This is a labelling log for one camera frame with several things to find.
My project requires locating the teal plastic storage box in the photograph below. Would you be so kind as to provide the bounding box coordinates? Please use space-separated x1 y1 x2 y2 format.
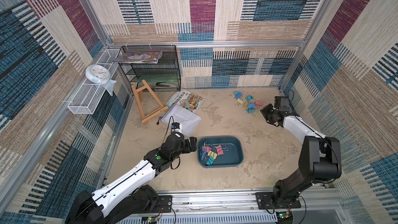
197 136 244 168

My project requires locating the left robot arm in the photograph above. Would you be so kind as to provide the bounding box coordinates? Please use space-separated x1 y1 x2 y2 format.
65 131 197 224

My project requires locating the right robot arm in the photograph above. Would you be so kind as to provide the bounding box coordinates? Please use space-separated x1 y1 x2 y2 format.
256 96 342 210

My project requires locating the teal binder clip pile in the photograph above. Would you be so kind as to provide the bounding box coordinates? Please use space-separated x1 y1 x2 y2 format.
246 95 254 102

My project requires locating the yellow binder clip pile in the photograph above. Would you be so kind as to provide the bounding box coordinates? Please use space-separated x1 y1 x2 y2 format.
235 99 245 106

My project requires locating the wooden easel stand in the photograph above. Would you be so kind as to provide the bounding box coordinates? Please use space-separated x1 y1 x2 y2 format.
131 79 169 124

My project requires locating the colourful picture book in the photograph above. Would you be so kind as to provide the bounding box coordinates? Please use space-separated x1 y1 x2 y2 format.
166 89 205 113

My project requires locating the magazine on shelf top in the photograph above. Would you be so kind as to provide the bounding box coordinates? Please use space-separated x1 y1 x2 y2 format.
113 51 163 64

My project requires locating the white round clock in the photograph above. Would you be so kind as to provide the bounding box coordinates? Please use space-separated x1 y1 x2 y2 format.
85 64 110 85

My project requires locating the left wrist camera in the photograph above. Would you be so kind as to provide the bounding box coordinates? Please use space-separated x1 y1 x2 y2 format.
171 122 182 133

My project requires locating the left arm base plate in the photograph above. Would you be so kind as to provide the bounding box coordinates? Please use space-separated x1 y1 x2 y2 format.
129 195 173 214

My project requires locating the black wire shelf rack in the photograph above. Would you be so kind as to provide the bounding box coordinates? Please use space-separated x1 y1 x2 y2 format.
118 45 181 91

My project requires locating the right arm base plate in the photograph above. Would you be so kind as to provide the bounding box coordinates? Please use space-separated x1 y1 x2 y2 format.
255 192 302 210

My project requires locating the white wire wall basket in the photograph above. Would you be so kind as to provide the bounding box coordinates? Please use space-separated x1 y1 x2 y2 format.
67 49 120 115

